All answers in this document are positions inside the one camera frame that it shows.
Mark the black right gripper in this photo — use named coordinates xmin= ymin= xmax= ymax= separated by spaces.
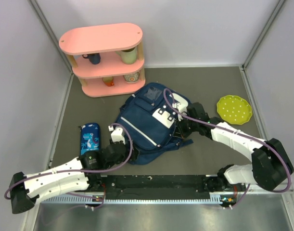
xmin=173 ymin=114 xmax=199 ymax=139

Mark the navy blue student backpack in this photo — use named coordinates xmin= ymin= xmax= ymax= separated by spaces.
xmin=116 ymin=82 xmax=193 ymax=165

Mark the blue dinosaur pencil case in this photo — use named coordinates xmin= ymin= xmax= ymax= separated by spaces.
xmin=80 ymin=123 xmax=101 ymax=155

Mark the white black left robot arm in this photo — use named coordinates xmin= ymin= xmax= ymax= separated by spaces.
xmin=5 ymin=141 xmax=139 ymax=214

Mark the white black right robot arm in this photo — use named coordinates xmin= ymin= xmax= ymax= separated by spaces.
xmin=172 ymin=103 xmax=294 ymax=192

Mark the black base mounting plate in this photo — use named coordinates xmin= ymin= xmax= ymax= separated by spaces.
xmin=79 ymin=175 xmax=234 ymax=200

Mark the green polka dot plate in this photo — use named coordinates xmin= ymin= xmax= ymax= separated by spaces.
xmin=216 ymin=95 xmax=253 ymax=125

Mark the patterned small bowl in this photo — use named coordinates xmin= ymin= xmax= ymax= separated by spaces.
xmin=123 ymin=72 xmax=140 ymax=84

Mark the orange cup on shelf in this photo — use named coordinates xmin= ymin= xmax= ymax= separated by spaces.
xmin=102 ymin=77 xmax=114 ymax=87

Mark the pale green cup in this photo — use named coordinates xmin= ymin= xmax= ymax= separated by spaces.
xmin=116 ymin=47 xmax=137 ymax=64

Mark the pink three-tier shelf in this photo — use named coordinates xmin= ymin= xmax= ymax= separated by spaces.
xmin=59 ymin=23 xmax=145 ymax=98

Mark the dark blue mug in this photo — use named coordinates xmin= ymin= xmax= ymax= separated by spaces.
xmin=82 ymin=53 xmax=101 ymax=65

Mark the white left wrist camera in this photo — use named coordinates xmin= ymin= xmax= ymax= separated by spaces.
xmin=108 ymin=125 xmax=126 ymax=144

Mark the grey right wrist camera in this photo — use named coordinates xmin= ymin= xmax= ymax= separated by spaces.
xmin=170 ymin=93 xmax=189 ymax=116

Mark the grey slotted cable duct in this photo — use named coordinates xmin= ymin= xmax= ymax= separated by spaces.
xmin=40 ymin=193 xmax=236 ymax=205

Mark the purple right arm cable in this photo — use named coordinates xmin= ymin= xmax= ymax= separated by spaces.
xmin=163 ymin=88 xmax=292 ymax=207

